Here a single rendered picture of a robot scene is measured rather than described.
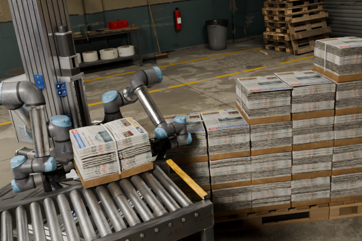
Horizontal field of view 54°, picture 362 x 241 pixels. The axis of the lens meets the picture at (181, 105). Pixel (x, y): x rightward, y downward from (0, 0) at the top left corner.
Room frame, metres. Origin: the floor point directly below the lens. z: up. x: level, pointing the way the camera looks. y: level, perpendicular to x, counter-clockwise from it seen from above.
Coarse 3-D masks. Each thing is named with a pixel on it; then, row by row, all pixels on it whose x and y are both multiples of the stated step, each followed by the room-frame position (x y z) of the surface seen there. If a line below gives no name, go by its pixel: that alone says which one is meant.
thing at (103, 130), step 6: (102, 126) 1.89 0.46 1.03; (108, 126) 1.87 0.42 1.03; (102, 132) 1.80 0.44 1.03; (108, 138) 1.71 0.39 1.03; (114, 138) 1.70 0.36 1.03; (120, 144) 1.67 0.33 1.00; (114, 150) 1.66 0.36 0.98; (120, 150) 1.68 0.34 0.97; (114, 156) 1.66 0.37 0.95; (120, 156) 1.67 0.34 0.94; (114, 162) 1.66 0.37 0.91; (120, 162) 1.68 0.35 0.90; (114, 168) 1.66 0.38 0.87; (120, 168) 1.68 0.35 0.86
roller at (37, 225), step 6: (30, 204) 1.52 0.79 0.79; (36, 204) 1.51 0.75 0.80; (30, 210) 1.48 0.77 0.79; (36, 210) 1.45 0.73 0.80; (36, 216) 1.41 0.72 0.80; (42, 216) 1.43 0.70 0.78; (36, 222) 1.36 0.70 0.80; (42, 222) 1.37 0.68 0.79; (36, 228) 1.32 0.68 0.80; (42, 228) 1.32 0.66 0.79; (36, 234) 1.28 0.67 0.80; (42, 234) 1.28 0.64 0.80; (36, 240) 1.24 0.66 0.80; (42, 240) 1.23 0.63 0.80
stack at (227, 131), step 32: (192, 128) 2.21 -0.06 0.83; (224, 128) 2.16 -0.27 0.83; (256, 128) 2.17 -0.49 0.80; (288, 128) 2.18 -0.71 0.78; (320, 128) 2.19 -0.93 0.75; (224, 160) 2.15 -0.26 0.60; (256, 160) 2.17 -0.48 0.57; (288, 160) 2.17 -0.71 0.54; (320, 160) 2.19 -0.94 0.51; (192, 192) 2.15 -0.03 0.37; (224, 192) 2.15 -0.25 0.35; (256, 192) 2.16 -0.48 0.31; (288, 192) 2.18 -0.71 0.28; (320, 192) 2.19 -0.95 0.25; (256, 224) 2.17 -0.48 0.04; (288, 224) 2.18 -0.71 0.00
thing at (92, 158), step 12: (72, 132) 1.80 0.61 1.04; (84, 132) 1.80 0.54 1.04; (96, 132) 1.80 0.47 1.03; (72, 144) 1.84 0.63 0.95; (84, 144) 1.64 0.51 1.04; (96, 144) 1.64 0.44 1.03; (108, 144) 1.65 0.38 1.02; (84, 156) 1.60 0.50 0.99; (96, 156) 1.63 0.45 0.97; (108, 156) 1.65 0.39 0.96; (84, 168) 1.60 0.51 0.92; (96, 168) 1.62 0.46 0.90; (108, 168) 1.65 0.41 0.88; (84, 180) 1.59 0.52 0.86
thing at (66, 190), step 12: (168, 168) 1.83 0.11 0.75; (144, 180) 1.77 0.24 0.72; (48, 192) 1.61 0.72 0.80; (60, 192) 1.60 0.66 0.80; (108, 192) 1.69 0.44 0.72; (12, 204) 1.52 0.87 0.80; (24, 204) 1.52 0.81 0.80; (72, 204) 1.61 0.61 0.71; (84, 204) 1.63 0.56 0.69; (0, 216) 1.47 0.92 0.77; (12, 216) 1.49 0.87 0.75; (0, 228) 1.46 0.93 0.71
